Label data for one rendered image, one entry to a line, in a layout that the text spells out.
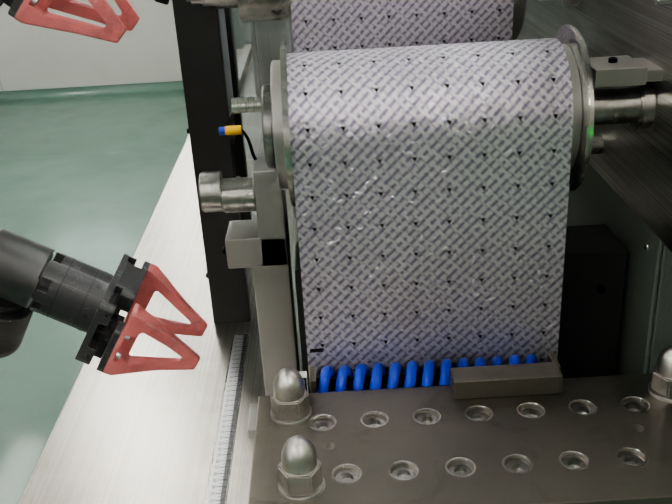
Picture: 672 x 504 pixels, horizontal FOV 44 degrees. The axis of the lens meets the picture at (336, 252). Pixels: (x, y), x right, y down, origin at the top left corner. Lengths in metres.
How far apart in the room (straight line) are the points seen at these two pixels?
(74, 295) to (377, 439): 0.29
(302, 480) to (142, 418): 0.39
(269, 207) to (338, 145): 0.13
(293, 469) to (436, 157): 0.28
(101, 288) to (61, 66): 5.90
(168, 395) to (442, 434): 0.42
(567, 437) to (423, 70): 0.32
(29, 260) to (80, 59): 5.85
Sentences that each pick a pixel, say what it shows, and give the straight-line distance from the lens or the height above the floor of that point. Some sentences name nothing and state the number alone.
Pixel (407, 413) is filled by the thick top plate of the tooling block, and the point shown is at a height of 1.03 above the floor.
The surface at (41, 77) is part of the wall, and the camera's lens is 6.71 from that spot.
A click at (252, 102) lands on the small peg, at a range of 0.75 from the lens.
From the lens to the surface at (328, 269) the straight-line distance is 0.75.
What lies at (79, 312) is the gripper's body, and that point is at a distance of 0.77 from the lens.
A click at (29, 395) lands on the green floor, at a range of 2.84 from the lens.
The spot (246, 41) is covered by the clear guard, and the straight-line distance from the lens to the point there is 1.74.
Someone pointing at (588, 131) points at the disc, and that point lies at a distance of 0.73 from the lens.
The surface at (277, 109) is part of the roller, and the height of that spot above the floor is 1.28.
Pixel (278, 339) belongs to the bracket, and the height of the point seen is 1.02.
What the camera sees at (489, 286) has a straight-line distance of 0.77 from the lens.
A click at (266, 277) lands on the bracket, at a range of 0.84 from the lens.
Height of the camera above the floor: 1.46
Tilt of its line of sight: 25 degrees down
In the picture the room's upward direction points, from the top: 3 degrees counter-clockwise
